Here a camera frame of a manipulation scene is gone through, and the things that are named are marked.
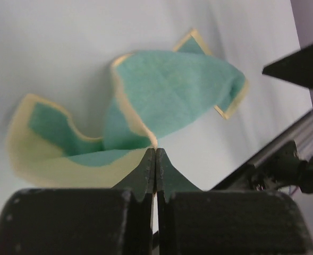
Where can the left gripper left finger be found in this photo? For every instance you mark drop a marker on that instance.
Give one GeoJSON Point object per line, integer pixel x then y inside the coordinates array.
{"type": "Point", "coordinates": [138, 236]}

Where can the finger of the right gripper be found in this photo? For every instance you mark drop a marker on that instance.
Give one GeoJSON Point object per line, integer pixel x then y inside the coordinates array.
{"type": "Point", "coordinates": [296, 68]}

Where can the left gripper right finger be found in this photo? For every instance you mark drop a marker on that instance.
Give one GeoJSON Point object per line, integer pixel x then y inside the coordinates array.
{"type": "Point", "coordinates": [168, 181]}

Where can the teal and yellow towel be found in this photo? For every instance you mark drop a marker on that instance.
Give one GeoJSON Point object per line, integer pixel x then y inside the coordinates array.
{"type": "Point", "coordinates": [155, 93]}

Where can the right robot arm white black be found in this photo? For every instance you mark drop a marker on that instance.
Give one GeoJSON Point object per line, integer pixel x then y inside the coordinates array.
{"type": "Point", "coordinates": [287, 169]}

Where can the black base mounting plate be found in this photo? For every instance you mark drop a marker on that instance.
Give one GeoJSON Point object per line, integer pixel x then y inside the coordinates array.
{"type": "Point", "coordinates": [249, 177]}

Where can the front aluminium frame rail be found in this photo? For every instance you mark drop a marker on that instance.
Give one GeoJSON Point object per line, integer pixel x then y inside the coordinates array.
{"type": "Point", "coordinates": [301, 132]}

